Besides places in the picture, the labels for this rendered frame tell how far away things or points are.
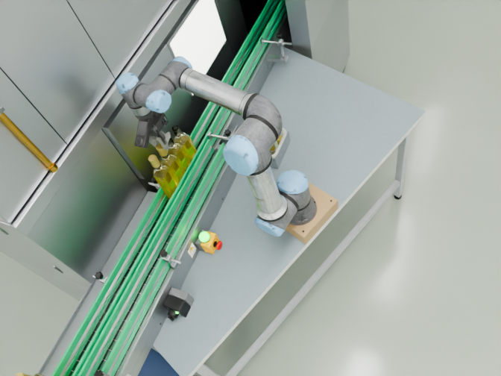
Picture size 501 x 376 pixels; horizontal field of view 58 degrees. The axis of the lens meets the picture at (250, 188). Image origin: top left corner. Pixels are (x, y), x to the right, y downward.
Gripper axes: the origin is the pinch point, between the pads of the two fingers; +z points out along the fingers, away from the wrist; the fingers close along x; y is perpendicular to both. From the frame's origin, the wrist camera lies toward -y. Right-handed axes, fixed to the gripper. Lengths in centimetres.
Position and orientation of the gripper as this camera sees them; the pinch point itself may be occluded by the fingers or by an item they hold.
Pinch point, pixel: (160, 148)
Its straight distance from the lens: 182.7
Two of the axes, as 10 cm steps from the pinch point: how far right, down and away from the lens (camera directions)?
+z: 2.1, 5.4, 8.2
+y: 3.9, -8.1, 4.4
